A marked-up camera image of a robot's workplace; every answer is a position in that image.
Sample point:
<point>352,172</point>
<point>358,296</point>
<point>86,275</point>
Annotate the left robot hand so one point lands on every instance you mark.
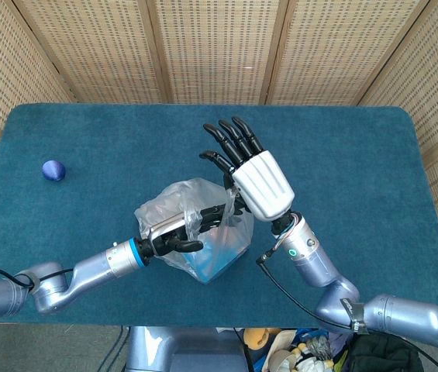
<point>168,244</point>

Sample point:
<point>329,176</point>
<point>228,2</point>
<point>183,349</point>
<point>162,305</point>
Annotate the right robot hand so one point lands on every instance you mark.
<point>263,186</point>

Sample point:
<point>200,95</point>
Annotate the clear plastic shopping bag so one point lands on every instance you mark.
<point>176,201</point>

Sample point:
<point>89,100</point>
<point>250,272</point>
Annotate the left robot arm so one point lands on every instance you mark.
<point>94,267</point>

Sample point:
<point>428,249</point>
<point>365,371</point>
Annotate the dark green cloth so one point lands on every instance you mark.
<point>385,354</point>

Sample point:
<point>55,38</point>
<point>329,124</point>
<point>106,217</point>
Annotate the blue snack box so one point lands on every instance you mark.
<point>214,267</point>

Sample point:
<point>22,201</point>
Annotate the teal table cloth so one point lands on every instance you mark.
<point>339,155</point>

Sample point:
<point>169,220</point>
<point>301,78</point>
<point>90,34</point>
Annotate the blue-grey robot torso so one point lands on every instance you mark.
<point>187,348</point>

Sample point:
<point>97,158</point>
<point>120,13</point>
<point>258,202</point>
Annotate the yellow plush toy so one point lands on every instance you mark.
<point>255,337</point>

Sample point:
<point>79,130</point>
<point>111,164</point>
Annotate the purple ball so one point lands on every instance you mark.
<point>54,170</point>

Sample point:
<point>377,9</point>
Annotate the woven rattan folding screen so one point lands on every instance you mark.
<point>218,46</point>

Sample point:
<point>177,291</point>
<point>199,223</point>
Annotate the white soft toy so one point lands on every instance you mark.
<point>304,362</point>

